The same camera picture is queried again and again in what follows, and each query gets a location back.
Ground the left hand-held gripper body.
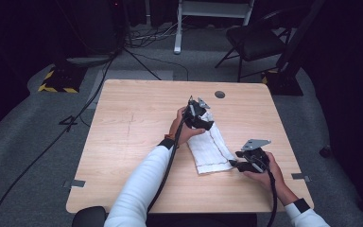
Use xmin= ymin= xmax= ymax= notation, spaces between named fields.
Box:
xmin=184 ymin=96 xmax=211 ymax=129

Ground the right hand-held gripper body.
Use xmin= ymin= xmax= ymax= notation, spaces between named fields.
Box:
xmin=235 ymin=138 xmax=272 ymax=173

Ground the white towel with red stitching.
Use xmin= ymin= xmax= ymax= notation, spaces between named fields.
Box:
xmin=187 ymin=112 xmax=236 ymax=175

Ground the person's left hand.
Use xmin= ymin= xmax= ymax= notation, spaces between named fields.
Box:
xmin=168 ymin=107 xmax=206 ymax=147

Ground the person's right hand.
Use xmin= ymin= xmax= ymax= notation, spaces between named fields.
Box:
xmin=244 ymin=151 xmax=286 ymax=195

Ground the orange wristband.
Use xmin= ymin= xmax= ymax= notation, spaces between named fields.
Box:
xmin=164 ymin=133 xmax=180 ymax=149

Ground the grey tape strip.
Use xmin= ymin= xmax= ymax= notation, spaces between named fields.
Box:
xmin=290 ymin=172 xmax=312 ymax=183
xmin=63 ymin=179 xmax=86 ymax=189

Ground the small black floor object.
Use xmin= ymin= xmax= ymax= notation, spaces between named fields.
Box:
xmin=319 ymin=145 xmax=332 ymax=159

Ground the black stand base striped edge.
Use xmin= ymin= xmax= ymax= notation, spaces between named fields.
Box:
xmin=261 ymin=68 xmax=304 ymax=96
xmin=37 ymin=64 xmax=88 ymax=94

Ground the black folding chair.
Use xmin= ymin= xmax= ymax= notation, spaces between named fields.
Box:
xmin=215 ymin=8 xmax=292 ymax=83

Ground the grey round stand base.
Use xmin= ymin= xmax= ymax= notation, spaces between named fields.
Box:
xmin=65 ymin=54 xmax=118 ymax=68

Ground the black slanted stand pole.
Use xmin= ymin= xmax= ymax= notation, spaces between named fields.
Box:
xmin=278 ymin=0 xmax=327 ymax=72

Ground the person's dark clothing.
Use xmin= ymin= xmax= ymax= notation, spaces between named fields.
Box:
xmin=71 ymin=206 xmax=258 ymax=227

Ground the right hand-held gripper black cable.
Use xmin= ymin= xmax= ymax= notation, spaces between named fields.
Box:
xmin=254 ymin=159 xmax=279 ymax=227

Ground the hand-held gripper black cable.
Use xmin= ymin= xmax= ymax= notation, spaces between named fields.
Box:
xmin=146 ymin=96 xmax=194 ymax=214
xmin=254 ymin=159 xmax=279 ymax=227

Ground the left hand-held gripper black cable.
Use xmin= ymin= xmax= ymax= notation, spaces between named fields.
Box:
xmin=146 ymin=96 xmax=194 ymax=214

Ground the thin black floor cable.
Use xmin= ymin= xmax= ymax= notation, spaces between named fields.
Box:
xmin=131 ymin=51 xmax=190 ymax=81

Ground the white metal stand frame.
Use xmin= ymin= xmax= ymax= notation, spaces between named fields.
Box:
xmin=173 ymin=0 xmax=255 ymax=55

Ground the bundle of floor cables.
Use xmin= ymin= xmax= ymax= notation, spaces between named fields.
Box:
xmin=126 ymin=22 xmax=183 ymax=49

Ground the long black floor cable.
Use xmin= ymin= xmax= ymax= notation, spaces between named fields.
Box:
xmin=0 ymin=51 xmax=122 ymax=227

